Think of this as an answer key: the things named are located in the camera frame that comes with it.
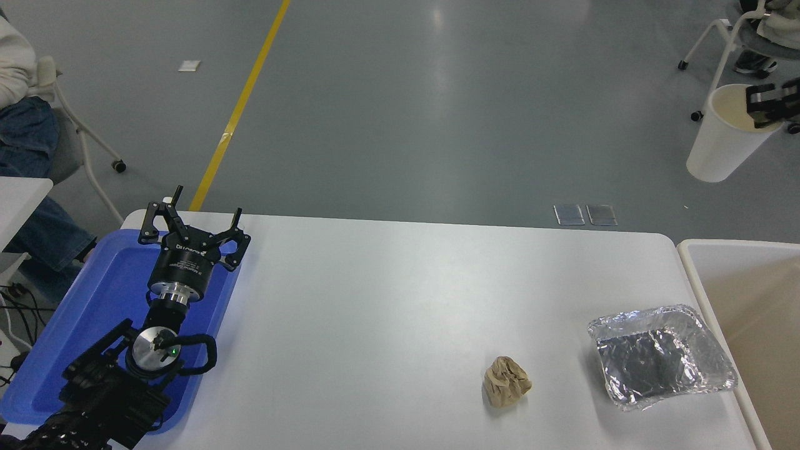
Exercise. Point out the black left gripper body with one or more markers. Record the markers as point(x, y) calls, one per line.
point(184, 265)

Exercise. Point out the white paper cup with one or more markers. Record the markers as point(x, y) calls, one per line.
point(719, 147)

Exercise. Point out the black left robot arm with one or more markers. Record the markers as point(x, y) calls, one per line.
point(105, 400)

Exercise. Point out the white wheeled chair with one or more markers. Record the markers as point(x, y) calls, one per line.
point(49, 70)
point(750, 40)

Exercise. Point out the blue plastic tray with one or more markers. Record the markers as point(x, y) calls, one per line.
point(94, 294)

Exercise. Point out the yellow floor tape line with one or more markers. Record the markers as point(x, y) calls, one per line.
point(240, 106)

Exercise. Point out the small white side table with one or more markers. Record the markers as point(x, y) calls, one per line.
point(19, 200)

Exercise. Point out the clear floor plate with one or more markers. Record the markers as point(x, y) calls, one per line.
point(602, 214)
point(569, 214)

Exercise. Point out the large pale bin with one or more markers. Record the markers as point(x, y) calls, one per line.
point(750, 312)

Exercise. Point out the silver foil tray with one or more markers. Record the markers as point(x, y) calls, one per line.
point(656, 362)

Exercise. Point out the crumpled tan paper ball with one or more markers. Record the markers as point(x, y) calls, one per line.
point(505, 382)

